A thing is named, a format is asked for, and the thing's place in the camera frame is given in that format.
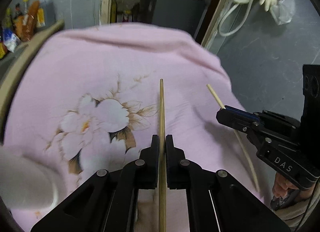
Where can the large oil jug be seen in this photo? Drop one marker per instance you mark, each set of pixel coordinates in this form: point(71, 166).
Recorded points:
point(45, 14)

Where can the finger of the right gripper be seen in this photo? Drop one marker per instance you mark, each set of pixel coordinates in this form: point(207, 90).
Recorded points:
point(238, 119)

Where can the dark grey cabinet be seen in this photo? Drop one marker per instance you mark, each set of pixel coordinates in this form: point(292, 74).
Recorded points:
point(177, 14)

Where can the dark soy sauce bottle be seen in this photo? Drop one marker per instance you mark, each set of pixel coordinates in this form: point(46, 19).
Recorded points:
point(18, 18)

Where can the pale chopstick beside spoon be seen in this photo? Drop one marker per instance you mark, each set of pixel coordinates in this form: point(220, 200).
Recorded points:
point(237, 134)

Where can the long brown chopstick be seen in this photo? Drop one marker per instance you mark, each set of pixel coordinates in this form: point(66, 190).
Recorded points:
point(162, 227)

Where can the pink floral tablecloth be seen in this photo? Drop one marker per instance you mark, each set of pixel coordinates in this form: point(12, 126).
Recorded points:
point(90, 100)

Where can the white salt bag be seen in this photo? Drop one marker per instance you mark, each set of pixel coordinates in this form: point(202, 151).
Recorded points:
point(11, 41)

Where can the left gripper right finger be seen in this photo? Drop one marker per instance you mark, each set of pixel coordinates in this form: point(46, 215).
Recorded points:
point(181, 172)

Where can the orange snack bag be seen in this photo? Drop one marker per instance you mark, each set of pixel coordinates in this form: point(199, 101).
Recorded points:
point(30, 21)

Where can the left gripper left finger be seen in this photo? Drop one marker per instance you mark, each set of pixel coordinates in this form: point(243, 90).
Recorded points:
point(148, 172)

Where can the white utensil holder cup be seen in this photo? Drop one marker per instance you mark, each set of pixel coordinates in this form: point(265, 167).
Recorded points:
point(28, 185)

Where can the operator right hand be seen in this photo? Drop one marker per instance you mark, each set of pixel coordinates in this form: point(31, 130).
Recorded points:
point(282, 186)

